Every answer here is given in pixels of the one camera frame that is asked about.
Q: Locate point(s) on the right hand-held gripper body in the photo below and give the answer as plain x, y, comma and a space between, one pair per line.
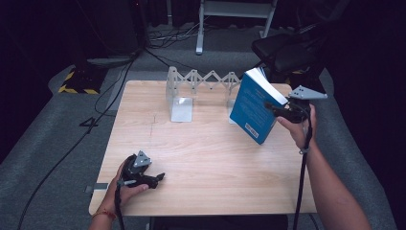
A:
298, 111

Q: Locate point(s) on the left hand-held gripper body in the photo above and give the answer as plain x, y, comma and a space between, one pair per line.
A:
132, 175

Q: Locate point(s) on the blue paperback book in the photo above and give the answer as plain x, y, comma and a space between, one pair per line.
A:
252, 108

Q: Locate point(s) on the expandable grey metal book rack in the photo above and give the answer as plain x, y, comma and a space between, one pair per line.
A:
182, 110

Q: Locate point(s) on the person's right hand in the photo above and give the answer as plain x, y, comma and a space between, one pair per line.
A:
303, 134

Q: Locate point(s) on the person's left hand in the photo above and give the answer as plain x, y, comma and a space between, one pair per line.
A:
118, 196

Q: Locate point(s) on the black chair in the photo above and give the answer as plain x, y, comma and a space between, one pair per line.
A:
287, 52

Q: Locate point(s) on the yellow black striped base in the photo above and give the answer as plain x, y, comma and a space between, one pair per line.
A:
81, 81

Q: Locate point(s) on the dark equipment stand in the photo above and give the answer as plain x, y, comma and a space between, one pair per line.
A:
111, 32

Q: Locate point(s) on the white metal stand frame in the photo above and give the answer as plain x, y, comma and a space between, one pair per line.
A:
200, 35

